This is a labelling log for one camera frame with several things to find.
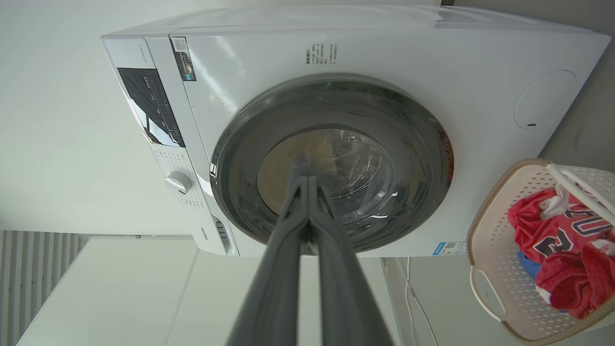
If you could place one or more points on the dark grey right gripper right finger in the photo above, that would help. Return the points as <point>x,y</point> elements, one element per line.
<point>343,288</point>

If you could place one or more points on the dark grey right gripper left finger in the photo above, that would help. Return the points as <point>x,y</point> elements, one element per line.
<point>276,269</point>

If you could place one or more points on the round dark washing machine door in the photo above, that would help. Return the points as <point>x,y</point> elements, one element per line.
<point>408,144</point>

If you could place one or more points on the white front-load washing machine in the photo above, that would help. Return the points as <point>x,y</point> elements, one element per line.
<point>384,53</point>

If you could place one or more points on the blue energy label sticker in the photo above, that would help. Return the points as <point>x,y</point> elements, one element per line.
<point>449,248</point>

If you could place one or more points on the silver control knob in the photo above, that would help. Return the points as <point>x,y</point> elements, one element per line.
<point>178,182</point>

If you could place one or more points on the cream perforated laundry basket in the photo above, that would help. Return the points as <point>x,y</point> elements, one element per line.
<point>499,288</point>

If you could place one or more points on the white cabinet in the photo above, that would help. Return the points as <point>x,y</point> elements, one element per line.
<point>120,298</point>

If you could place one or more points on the blue garment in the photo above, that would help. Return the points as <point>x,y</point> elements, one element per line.
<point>528,265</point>

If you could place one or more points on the black control display panel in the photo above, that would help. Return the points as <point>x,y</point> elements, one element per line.
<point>149,105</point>

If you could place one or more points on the printed text label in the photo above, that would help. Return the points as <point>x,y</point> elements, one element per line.
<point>321,54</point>

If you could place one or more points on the black rectangular sticker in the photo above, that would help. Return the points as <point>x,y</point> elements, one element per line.
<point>184,60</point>

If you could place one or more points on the red sports jersey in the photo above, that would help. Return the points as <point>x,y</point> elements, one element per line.
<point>571,269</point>

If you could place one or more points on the white slatted radiator panel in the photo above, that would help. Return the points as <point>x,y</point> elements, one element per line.
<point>29,278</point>

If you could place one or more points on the round filter cover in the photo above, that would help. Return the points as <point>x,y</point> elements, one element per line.
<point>545,98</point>

